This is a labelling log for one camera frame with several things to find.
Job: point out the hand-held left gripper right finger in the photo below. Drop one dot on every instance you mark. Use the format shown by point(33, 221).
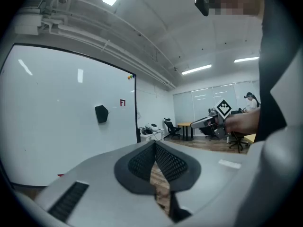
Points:
point(213, 178)

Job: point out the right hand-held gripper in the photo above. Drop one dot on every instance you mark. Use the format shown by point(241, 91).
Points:
point(222, 109)

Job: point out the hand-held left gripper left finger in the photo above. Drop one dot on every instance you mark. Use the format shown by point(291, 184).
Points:
point(99, 193)

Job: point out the person's right forearm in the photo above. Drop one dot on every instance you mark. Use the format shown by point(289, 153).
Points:
point(251, 120)

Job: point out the large white whiteboard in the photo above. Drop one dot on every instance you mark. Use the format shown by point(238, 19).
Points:
point(59, 117)

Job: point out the person's right hand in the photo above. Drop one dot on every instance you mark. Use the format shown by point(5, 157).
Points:
point(233, 124)

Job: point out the round wooden table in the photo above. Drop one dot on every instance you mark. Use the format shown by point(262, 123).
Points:
point(185, 124)

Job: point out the black office chair with headrest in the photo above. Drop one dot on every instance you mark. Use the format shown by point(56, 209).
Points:
point(171, 128)

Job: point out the white round device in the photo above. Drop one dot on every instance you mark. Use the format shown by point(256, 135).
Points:
point(151, 126)

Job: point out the white desk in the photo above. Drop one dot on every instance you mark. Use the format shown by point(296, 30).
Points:
point(151, 136)

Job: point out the black and white bowl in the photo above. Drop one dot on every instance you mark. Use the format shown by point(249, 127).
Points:
point(101, 114)

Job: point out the white ceiling pipes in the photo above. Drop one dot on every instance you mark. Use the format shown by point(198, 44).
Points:
point(106, 46)

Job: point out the white ceiling air conditioner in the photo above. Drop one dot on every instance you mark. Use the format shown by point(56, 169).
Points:
point(28, 20)

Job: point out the black head camera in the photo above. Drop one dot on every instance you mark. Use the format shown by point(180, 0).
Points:
point(202, 5)

